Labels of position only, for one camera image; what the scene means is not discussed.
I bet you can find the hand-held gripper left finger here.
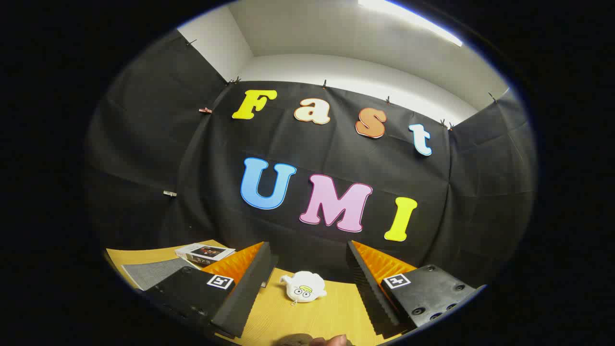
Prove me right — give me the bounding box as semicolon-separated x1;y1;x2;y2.
143;241;279;339

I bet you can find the white picture-cover book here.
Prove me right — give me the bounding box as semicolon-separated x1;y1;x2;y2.
174;243;236;266

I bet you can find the white plush toy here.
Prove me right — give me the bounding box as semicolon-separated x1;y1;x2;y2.
280;271;327;306

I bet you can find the beige fabric storage box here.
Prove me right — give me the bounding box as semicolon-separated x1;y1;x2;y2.
121;258;202;292

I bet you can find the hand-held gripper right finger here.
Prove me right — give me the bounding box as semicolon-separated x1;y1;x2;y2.
346;240;487;339

